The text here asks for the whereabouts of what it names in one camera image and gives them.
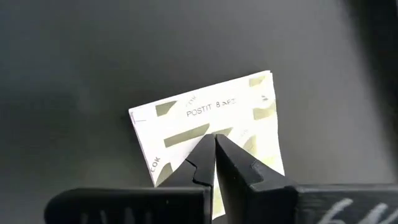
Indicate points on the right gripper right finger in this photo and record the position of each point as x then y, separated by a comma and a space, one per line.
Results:
248, 186

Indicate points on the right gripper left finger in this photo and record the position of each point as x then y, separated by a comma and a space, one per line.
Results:
192, 174

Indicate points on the black table mat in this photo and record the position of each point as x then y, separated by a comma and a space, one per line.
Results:
62, 62

